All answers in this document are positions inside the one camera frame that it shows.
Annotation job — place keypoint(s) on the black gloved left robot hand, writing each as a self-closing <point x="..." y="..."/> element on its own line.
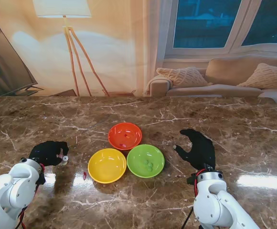
<point x="47" y="152"/>

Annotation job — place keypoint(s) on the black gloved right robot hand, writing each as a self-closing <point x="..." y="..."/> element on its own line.
<point x="201" y="150"/>

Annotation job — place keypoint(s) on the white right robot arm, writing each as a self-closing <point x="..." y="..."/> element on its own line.
<point x="215" y="205"/>

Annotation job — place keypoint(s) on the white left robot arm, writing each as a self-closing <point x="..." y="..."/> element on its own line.
<point x="9" y="193"/>

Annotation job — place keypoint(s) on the green plastic bowl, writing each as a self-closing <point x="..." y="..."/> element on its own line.
<point x="141" y="153"/>

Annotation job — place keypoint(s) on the yellow plastic bowl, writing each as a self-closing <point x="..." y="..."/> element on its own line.
<point x="107" y="167"/>

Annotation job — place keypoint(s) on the beige sofa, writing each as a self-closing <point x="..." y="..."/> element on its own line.
<point x="224" y="90"/>

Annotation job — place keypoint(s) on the orange plastic bowl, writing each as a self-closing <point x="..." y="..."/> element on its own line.
<point x="131" y="130"/>

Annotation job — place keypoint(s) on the cream knitted pillow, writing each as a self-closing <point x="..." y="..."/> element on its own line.
<point x="181" y="77"/>
<point x="267" y="76"/>

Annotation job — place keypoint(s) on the dark flat screen television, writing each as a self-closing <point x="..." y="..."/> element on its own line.
<point x="0" y="59"/>

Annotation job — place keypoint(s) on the sheer cream curtain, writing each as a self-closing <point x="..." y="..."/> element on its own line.
<point x="150" y="47"/>

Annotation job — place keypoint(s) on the white framed window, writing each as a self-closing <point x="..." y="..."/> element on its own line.
<point x="200" y="23"/>

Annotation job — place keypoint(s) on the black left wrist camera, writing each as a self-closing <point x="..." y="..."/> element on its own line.
<point x="41" y="179"/>

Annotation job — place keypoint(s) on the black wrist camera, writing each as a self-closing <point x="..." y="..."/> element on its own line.
<point x="191" y="179"/>
<point x="41" y="179"/>

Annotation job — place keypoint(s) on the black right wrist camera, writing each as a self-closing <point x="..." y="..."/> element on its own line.
<point x="191" y="179"/>

